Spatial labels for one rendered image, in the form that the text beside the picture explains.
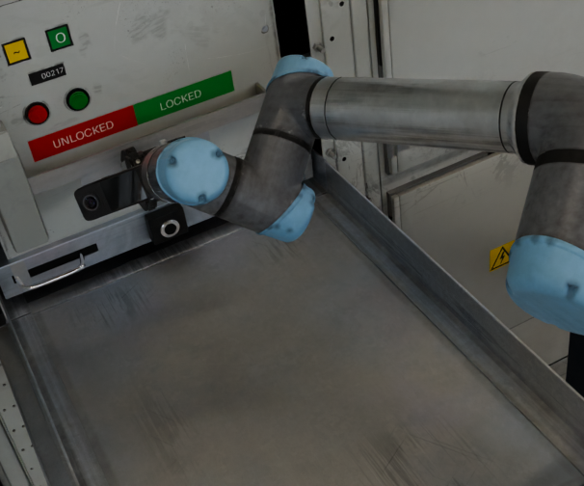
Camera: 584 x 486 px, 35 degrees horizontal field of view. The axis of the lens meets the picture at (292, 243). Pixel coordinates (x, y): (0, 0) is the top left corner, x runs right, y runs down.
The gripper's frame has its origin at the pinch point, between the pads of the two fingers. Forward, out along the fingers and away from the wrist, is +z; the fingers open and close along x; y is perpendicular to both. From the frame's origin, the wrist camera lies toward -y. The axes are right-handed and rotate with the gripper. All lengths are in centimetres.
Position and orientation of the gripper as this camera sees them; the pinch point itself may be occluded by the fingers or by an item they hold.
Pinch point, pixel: (127, 179)
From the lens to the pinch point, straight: 139.2
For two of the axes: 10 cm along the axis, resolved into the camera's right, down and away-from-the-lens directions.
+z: -3.3, -0.5, 9.4
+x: -3.4, -9.2, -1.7
